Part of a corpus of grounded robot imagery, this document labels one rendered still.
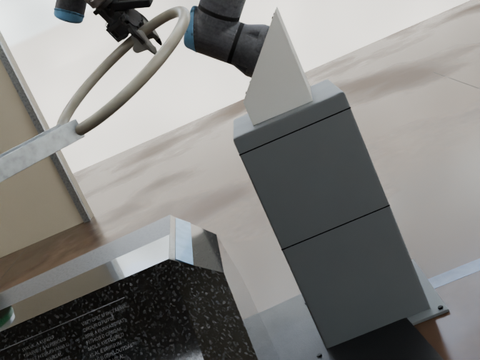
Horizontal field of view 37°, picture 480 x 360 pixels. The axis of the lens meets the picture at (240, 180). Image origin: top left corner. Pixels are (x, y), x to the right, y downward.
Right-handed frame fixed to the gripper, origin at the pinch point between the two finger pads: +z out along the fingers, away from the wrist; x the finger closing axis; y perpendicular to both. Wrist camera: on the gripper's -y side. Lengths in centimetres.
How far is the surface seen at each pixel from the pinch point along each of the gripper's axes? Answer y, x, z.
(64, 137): 8, 49, -8
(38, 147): 11, 54, -11
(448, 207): -7, -76, 162
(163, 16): -10.2, 4.0, -6.7
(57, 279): 14, 81, 9
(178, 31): -23.7, 27.5, -6.9
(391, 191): 29, -119, 171
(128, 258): -6, 81, 13
